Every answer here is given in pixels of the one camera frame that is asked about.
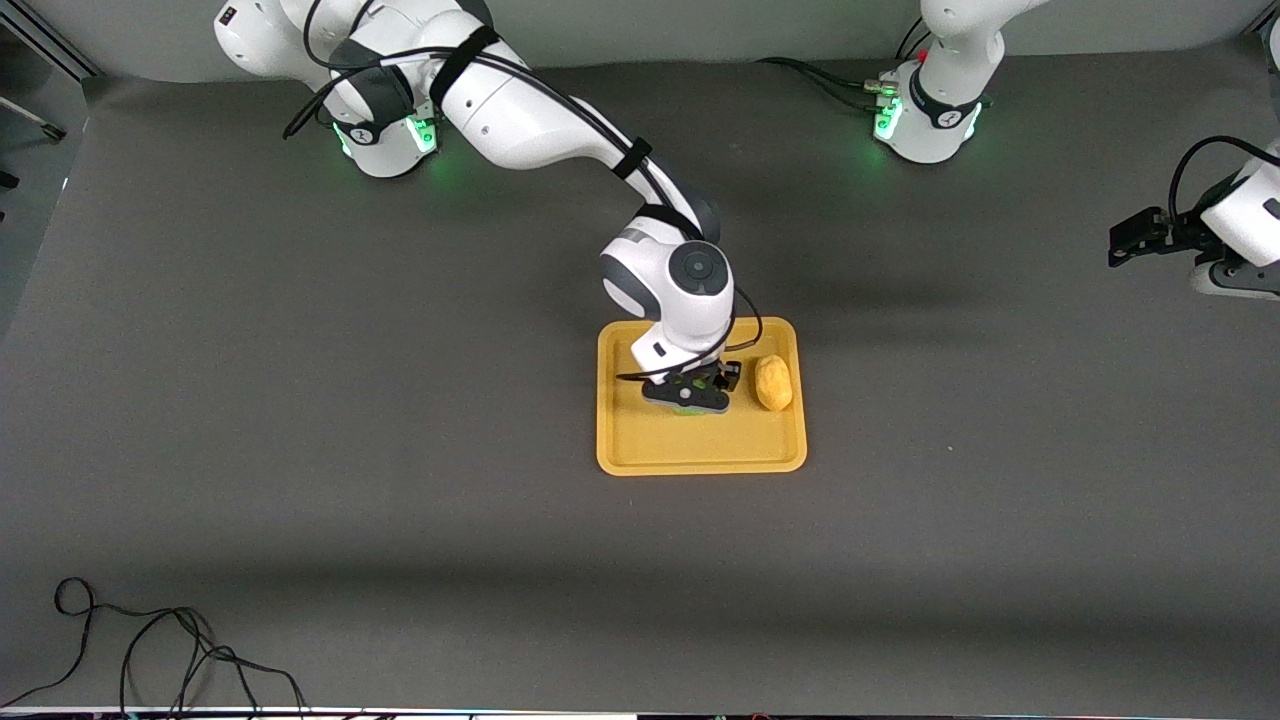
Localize green apple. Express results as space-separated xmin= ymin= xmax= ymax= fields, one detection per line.
xmin=670 ymin=378 xmax=723 ymax=418

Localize yellow-brown potato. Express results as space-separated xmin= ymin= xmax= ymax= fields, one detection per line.
xmin=754 ymin=354 xmax=795 ymax=413

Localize yellow plastic tray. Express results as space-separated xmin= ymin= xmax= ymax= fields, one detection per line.
xmin=596 ymin=317 xmax=808 ymax=477

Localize dark grey table mat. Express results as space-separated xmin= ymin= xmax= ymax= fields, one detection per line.
xmin=0 ymin=35 xmax=1280 ymax=717

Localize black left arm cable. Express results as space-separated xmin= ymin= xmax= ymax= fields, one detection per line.
xmin=1168 ymin=134 xmax=1280 ymax=239

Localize black left base cables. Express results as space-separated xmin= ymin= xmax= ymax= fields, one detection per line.
xmin=754 ymin=20 xmax=936 ymax=116

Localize loose black cable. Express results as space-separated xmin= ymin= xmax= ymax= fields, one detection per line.
xmin=0 ymin=577 xmax=307 ymax=717

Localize aluminium frame rail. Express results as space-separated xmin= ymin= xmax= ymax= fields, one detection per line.
xmin=0 ymin=8 xmax=103 ymax=83

